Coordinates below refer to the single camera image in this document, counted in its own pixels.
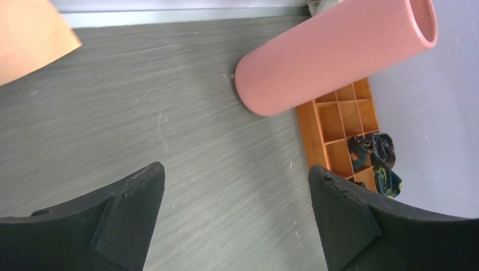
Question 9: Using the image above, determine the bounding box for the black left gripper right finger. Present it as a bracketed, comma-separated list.
[308, 165, 478, 270]

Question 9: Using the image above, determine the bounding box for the peach paper bouquet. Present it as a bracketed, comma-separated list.
[1, 0, 82, 86]

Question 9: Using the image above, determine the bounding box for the teal patterned hair tie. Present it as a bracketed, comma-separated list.
[372, 167, 403, 199]

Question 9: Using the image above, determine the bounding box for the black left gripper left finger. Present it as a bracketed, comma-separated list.
[1, 162, 165, 270]

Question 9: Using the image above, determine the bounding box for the orange compartment tray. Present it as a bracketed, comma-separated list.
[295, 78, 380, 191]

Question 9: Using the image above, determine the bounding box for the pink cylindrical vase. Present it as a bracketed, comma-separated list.
[234, 0, 438, 116]

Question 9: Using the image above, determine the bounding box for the dark patterned hair tie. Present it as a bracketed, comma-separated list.
[347, 132, 397, 172]

